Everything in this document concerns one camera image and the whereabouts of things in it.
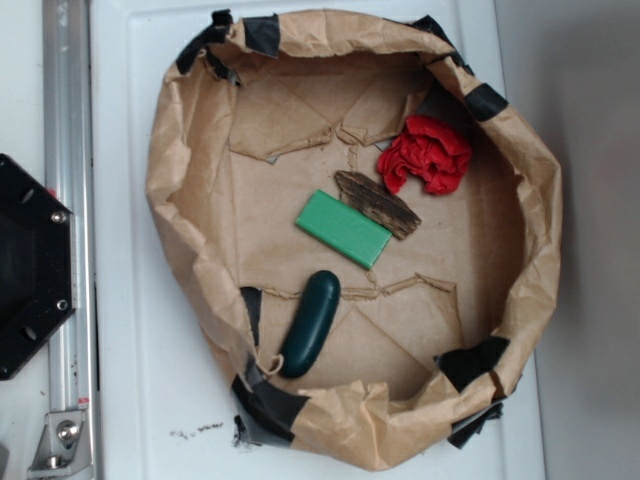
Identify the brown wood bark piece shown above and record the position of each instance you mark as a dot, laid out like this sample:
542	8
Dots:
374	201

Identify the crumpled red plastic bag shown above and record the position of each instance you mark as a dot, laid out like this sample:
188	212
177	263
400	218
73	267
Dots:
427	148

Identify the green rectangular block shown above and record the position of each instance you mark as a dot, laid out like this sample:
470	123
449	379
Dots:
343	229

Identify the dark green plastic pickle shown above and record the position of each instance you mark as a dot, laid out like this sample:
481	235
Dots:
311	325

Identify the metal corner bracket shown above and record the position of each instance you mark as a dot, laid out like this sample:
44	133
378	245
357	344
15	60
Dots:
64	449

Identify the brown paper bag bin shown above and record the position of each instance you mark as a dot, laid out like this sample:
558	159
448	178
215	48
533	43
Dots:
253	117

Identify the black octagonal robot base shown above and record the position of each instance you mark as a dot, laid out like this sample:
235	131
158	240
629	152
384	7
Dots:
37	293

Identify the white plastic tray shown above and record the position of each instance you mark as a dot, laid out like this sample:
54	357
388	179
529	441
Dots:
167	412

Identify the aluminium extrusion rail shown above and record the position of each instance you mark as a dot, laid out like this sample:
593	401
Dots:
73	349

